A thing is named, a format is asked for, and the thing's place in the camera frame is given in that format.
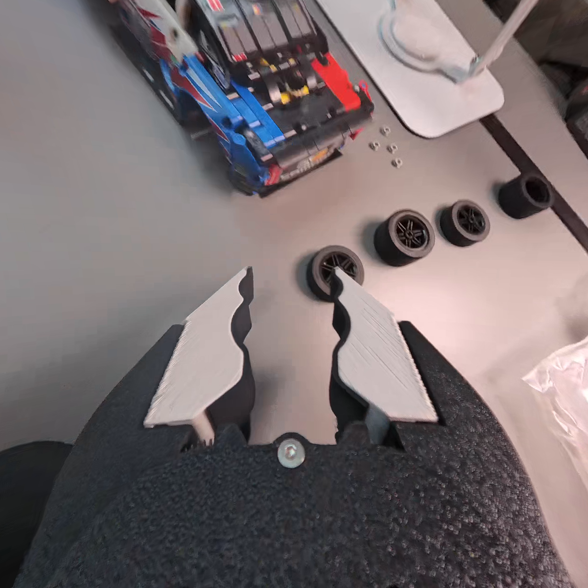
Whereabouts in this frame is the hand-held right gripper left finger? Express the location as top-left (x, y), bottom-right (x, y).
top-left (143, 266), bottom-right (256, 443)

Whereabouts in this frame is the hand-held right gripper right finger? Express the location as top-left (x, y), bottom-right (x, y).
top-left (330, 269), bottom-right (440, 443)

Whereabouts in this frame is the black toy wheel with rim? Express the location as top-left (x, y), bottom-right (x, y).
top-left (305, 245), bottom-right (366, 302)
top-left (439, 199), bottom-right (491, 247)
top-left (373, 209), bottom-right (436, 268)

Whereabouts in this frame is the grey desk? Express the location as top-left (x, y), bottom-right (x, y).
top-left (0, 0), bottom-right (588, 588)

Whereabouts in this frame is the clear plastic bag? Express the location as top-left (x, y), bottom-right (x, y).
top-left (521, 336), bottom-right (588, 490)

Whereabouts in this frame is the person's black clothing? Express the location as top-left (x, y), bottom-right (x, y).
top-left (0, 440), bottom-right (75, 531)

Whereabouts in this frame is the black rubber toy tyre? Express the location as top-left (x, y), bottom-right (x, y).
top-left (497, 173), bottom-right (555, 220)

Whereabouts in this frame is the blue white toy race car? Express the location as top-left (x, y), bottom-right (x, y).
top-left (109, 0), bottom-right (376, 199)

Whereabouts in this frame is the white lamp base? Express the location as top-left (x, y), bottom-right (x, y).
top-left (316, 0), bottom-right (506, 139)

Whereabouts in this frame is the silver monitor stand pole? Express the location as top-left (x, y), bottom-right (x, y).
top-left (452, 0), bottom-right (539, 85)

